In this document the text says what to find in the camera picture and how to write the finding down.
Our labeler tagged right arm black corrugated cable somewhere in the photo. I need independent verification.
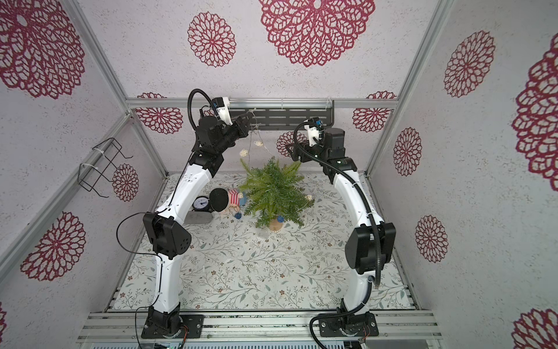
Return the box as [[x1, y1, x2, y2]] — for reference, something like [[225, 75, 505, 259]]
[[291, 121, 383, 349]]

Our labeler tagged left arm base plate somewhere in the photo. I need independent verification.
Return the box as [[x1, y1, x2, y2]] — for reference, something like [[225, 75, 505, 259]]
[[140, 314, 205, 340]]

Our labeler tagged wrist white camera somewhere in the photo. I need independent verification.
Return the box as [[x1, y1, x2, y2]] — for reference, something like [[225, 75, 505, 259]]
[[305, 117, 323, 147], [212, 97, 233, 126]]

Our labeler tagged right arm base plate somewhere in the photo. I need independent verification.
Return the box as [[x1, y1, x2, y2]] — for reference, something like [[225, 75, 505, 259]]
[[318, 311, 379, 337]]

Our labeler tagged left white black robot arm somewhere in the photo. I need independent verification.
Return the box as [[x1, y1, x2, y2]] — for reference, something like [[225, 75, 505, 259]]
[[142, 113, 251, 338]]

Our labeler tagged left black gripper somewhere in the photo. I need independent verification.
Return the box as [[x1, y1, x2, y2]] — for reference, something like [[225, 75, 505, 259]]
[[214, 111, 251, 154]]

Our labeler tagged small green christmas tree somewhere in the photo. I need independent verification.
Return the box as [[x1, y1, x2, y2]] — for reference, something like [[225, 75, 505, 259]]
[[238, 156, 315, 231]]

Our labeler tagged clear battery box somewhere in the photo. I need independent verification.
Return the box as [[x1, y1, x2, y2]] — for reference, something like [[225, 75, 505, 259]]
[[256, 227, 271, 240]]

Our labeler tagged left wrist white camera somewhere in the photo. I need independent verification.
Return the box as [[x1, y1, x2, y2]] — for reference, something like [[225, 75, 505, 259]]
[[212, 97, 233, 126]]

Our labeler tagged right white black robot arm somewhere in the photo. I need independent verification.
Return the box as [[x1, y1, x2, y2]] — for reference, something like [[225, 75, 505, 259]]
[[288, 121, 396, 323]]

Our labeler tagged black wire wall rack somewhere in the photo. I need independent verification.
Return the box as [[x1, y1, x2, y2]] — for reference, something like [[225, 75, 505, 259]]
[[77, 138, 133, 199]]

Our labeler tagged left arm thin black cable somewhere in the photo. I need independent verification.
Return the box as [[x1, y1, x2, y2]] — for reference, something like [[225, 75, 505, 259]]
[[115, 88, 219, 349]]

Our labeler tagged dark grey wall shelf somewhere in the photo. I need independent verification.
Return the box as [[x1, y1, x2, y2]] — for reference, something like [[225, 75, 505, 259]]
[[229, 100, 335, 131]]

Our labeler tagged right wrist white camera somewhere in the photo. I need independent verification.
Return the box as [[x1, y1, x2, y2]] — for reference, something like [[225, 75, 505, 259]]
[[305, 117, 323, 147]]

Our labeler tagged plush doll striped shirt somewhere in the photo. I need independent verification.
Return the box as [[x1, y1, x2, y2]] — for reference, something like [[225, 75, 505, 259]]
[[209, 188, 248, 220]]

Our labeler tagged small black alarm clock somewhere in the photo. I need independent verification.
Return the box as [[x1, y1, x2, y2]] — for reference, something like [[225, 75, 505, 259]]
[[193, 196, 212, 212]]

